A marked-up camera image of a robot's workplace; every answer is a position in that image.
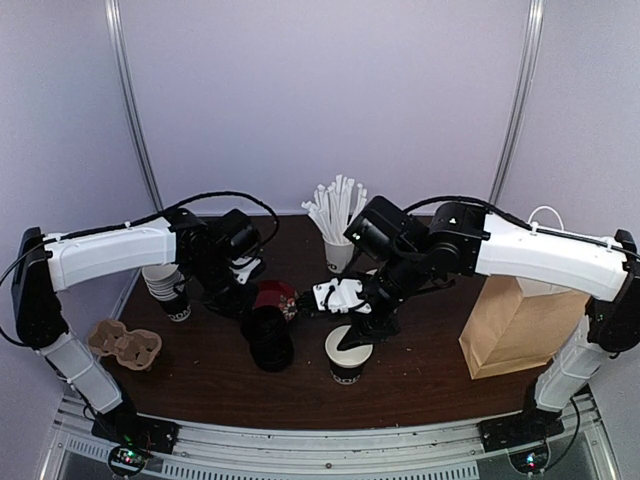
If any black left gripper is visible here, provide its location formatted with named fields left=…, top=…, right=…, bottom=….
left=187, top=254, right=259, bottom=324

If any black white paper cup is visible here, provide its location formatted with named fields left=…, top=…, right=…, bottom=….
left=324, top=325, right=374, bottom=385

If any stack of black lids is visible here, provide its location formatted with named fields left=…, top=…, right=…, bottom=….
left=240, top=305, right=294, bottom=373

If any stack of paper cups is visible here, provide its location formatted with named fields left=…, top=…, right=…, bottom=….
left=141, top=264, right=192, bottom=322

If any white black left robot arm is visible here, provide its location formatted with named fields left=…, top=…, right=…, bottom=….
left=10, top=208, right=263, bottom=444

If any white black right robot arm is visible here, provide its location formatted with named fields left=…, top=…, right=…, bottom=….
left=338, top=196, right=639, bottom=442

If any red floral plate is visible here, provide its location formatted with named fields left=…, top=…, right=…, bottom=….
left=253, top=280, right=299, bottom=322

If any paper cup holding straws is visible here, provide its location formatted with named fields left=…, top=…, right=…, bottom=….
left=323, top=237, right=354, bottom=274

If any cardboard cup carrier tray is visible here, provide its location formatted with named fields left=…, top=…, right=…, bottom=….
left=87, top=319, right=163, bottom=371

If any bundle of white wrapped straws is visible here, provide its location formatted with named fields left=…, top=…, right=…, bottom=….
left=301, top=174, right=368, bottom=245

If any brown paper bag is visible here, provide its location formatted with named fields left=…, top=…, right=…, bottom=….
left=458, top=205, right=592, bottom=381

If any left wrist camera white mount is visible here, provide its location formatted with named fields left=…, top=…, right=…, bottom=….
left=229, top=256, right=266, bottom=285

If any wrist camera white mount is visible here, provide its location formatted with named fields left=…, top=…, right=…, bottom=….
left=296, top=278, right=372, bottom=317
left=229, top=256, right=266, bottom=285

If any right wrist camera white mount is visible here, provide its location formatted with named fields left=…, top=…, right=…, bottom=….
left=296, top=278, right=372, bottom=317

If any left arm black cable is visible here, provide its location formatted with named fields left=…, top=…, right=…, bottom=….
left=0, top=189, right=280, bottom=346

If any aluminium front rail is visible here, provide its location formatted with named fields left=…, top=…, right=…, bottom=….
left=36, top=393, right=621, bottom=479

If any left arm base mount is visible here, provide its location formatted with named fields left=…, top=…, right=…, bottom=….
left=87, top=400, right=179, bottom=478

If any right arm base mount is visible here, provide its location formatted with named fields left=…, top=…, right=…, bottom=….
left=478, top=401, right=564, bottom=476

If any left aluminium wall post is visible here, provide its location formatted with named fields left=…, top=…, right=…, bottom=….
left=104, top=0, right=164, bottom=211

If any aluminium wall post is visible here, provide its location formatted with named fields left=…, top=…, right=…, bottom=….
left=489, top=0, right=546, bottom=204
left=104, top=0, right=164, bottom=211

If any right aluminium wall post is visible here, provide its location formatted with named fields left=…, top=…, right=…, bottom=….
left=489, top=0, right=546, bottom=204

